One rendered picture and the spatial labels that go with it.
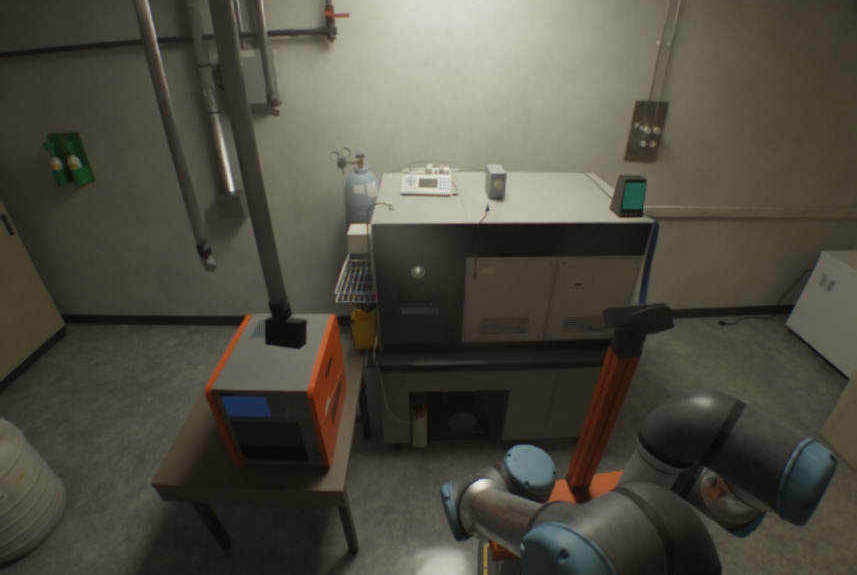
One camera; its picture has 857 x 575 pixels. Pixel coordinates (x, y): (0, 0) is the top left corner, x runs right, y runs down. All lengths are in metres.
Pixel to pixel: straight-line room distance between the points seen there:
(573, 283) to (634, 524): 1.40
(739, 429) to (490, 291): 1.27
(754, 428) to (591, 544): 0.30
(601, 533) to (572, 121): 2.52
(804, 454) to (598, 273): 1.31
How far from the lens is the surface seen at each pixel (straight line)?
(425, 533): 2.31
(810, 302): 4.21
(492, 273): 1.75
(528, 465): 0.98
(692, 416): 0.72
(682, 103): 3.15
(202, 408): 2.05
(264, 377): 1.44
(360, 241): 2.00
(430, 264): 1.71
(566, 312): 1.97
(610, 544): 0.57
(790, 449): 0.73
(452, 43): 2.61
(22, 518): 2.79
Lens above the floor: 2.10
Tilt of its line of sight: 29 degrees down
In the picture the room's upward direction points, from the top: straight up
